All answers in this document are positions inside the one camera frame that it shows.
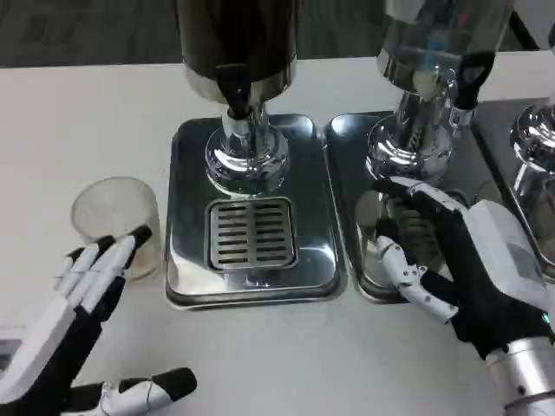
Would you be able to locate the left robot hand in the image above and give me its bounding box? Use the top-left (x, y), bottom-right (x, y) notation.
top-left (0, 224), bottom-right (199, 416)

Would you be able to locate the clear drink dispenser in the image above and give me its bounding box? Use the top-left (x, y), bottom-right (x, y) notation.
top-left (363, 0), bottom-right (517, 184)

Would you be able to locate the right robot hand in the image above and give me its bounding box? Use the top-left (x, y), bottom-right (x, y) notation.
top-left (373, 176), bottom-right (555, 361)

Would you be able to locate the dark drink dispenser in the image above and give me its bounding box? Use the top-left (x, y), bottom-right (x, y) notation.
top-left (175, 0), bottom-right (300, 198)

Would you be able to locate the black dispenser tap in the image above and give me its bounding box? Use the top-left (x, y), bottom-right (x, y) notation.
top-left (449, 50), bottom-right (496, 140)
top-left (215, 63), bottom-right (254, 119)

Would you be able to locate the chrome drink dispenser base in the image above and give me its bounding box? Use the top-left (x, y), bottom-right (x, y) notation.
top-left (509, 103), bottom-right (555, 211)

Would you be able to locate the clear ribbed glass cup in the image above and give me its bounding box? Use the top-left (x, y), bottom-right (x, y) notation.
top-left (71, 175), bottom-right (161, 282)

